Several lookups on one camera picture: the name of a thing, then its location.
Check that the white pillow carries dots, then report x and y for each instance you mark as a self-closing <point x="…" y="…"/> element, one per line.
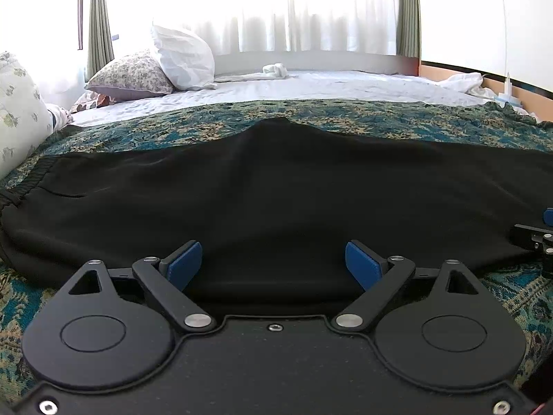
<point x="183" y="58"/>

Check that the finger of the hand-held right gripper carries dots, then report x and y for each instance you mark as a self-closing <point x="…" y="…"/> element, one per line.
<point x="525" y="233"/>
<point x="549" y="217"/>

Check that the grey floral pillow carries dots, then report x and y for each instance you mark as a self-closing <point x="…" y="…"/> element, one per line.
<point x="129" y="75"/>

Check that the green curtain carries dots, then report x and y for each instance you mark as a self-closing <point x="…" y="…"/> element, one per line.
<point x="99" y="30"/>
<point x="408" y="13"/>

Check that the wooden bed frame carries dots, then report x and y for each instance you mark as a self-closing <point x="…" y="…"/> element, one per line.
<point x="436" y="71"/>

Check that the black pants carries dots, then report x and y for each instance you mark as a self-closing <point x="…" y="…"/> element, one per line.
<point x="276" y="190"/>

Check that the striped cloth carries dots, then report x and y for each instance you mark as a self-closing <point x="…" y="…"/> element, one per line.
<point x="59" y="116"/>

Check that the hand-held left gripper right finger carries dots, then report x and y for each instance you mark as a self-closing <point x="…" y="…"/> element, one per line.
<point x="362" y="264"/>

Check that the crumpled white cloth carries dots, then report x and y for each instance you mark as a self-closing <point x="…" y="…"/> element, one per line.
<point x="464" y="82"/>

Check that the maroon floral cloth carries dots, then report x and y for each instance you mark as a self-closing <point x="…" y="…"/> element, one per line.
<point x="88" y="101"/>

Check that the white bed sheet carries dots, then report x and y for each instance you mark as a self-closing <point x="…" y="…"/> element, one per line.
<point x="328" y="86"/>

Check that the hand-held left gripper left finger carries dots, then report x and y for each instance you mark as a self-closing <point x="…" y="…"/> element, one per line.
<point x="185" y="264"/>

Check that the white sheer curtain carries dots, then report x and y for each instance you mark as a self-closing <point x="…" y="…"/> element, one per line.
<point x="268" y="13"/>

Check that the teal patterned blanket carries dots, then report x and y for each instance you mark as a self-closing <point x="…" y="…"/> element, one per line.
<point x="129" y="129"/>

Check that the pale green floral pillow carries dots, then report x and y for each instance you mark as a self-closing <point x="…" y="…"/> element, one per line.
<point x="19" y="112"/>

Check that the white towel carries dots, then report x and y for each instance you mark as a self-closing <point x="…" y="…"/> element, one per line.
<point x="274" y="71"/>

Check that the grey bed board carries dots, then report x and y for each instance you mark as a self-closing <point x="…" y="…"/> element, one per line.
<point x="345" y="61"/>

